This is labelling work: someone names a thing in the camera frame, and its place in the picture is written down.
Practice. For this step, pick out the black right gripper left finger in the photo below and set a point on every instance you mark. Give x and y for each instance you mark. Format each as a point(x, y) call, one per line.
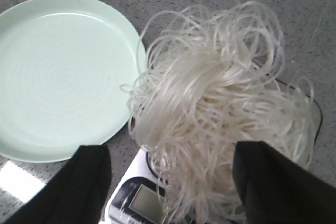
point(75, 194)

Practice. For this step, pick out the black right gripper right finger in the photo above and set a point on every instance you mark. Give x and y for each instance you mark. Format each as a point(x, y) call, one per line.
point(274, 189)

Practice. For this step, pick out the white vermicelli noodle bundle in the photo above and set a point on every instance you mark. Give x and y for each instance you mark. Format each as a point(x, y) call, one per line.
point(211, 81)

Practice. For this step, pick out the black silver kitchen scale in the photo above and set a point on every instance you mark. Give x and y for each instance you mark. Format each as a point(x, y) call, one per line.
point(136, 198)

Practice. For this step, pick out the light green round plate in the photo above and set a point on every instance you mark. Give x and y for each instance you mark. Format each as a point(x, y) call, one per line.
point(63, 64)

